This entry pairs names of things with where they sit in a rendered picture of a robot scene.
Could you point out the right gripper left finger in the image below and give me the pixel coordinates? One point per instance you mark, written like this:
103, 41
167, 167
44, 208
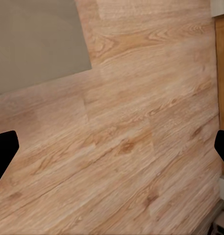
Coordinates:
9, 145

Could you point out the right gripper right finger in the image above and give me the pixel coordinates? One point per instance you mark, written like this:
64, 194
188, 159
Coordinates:
219, 143

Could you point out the wood fireplace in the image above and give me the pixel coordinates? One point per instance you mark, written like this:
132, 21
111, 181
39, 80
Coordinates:
213, 223

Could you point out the coffee table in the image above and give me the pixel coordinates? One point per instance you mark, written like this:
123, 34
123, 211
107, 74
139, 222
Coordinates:
40, 41

